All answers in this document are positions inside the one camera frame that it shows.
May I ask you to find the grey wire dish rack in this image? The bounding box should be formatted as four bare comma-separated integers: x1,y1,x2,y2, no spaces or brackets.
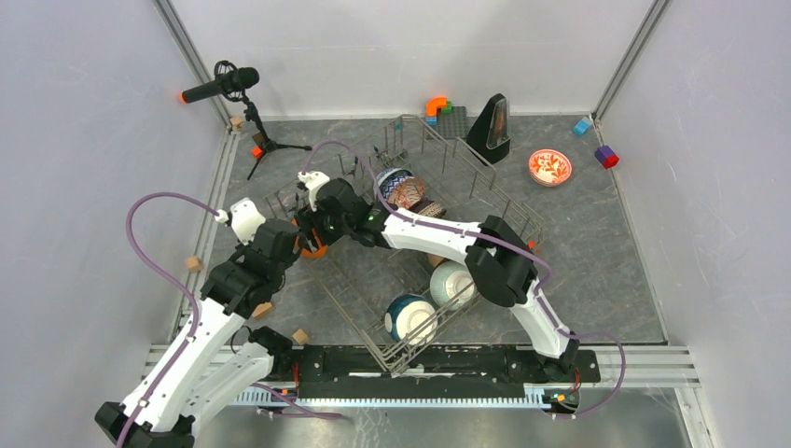
265,115,540,373

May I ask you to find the white bowl orange pattern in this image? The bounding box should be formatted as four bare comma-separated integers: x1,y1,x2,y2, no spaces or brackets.
528,148,573,187

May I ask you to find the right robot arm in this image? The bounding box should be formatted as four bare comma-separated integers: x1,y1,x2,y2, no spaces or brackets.
296,171,579,381

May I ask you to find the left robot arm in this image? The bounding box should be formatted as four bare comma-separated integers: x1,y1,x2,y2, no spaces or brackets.
95,198,302,447

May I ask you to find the white blue rimmed bowl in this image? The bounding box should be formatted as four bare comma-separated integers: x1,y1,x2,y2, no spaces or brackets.
376,168,413,202

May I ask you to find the wooden block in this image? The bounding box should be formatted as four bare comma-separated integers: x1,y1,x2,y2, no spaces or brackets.
251,302,274,320

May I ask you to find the blue white patterned bowl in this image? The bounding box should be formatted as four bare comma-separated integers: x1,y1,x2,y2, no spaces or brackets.
387,177,425,209

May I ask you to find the small wooden cube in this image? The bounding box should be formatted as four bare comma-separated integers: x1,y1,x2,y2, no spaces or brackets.
185,256,204,273

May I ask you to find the black microphone tripod stand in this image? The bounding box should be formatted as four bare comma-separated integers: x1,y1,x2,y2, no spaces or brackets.
241,93,312,181

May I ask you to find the dark brown banded bowl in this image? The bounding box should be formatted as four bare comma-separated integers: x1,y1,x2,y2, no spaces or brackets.
412,199,447,218

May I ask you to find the teal bowl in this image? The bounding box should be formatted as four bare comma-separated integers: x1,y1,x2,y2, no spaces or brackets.
383,294,438,345

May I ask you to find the light green ribbed bowl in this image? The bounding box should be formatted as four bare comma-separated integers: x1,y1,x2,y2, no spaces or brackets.
429,260,478,311

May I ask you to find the orange curved toy block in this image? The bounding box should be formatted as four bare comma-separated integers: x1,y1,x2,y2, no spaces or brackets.
425,96,448,118

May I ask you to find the black microphone orange tip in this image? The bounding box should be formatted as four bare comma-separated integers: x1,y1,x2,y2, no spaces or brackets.
179,60,260,104

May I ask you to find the black metronome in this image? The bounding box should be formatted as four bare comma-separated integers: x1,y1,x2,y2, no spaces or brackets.
465,93,511,164

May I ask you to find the blue toy block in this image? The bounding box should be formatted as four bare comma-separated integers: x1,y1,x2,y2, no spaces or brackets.
572,117,593,136

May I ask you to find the purple red toy block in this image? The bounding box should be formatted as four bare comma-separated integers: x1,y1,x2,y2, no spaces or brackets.
594,145,619,169

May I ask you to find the wooden cube near rail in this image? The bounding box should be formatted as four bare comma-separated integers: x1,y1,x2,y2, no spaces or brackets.
292,329,310,346

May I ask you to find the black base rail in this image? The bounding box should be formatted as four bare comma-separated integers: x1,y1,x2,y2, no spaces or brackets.
264,344,602,399

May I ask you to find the grey studded base plate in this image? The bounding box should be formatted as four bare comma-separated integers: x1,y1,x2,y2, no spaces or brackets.
435,105,469,141

